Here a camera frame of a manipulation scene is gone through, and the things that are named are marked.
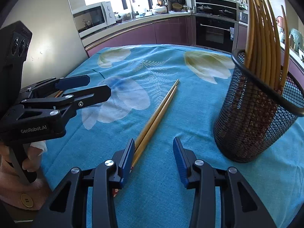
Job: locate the chrome kitchen faucet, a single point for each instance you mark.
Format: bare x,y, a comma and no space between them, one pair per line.
132,9

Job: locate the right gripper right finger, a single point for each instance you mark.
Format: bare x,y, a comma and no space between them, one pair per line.
240,205

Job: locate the dark brown wooden chopstick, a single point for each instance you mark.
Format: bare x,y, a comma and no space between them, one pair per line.
286,51

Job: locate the black range hood stove unit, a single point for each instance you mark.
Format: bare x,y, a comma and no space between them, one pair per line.
221,8

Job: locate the black built-in oven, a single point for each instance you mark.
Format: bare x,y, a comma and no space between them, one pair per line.
215,33

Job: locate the black mesh utensil holder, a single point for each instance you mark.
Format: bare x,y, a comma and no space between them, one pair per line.
253,115

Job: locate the bamboo chopstick pile piece two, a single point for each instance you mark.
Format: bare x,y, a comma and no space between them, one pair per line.
262,41

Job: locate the purple kitchen cabinets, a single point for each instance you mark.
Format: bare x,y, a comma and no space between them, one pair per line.
176,29

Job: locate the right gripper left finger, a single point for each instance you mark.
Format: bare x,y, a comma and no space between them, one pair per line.
66,206

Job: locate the light green kitchen appliance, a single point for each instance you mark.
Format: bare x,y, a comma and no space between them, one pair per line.
296,40

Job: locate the blue floral tablecloth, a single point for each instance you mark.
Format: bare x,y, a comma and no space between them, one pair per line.
139,77

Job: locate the bamboo chopstick red floral end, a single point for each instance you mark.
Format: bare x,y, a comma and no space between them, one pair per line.
250,34

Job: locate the bamboo chopstick pile piece three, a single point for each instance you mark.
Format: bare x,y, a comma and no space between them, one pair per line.
272,45

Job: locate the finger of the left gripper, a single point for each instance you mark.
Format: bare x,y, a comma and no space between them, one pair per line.
54,84
68,104

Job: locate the white microwave oven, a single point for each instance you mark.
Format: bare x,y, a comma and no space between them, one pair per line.
92,18

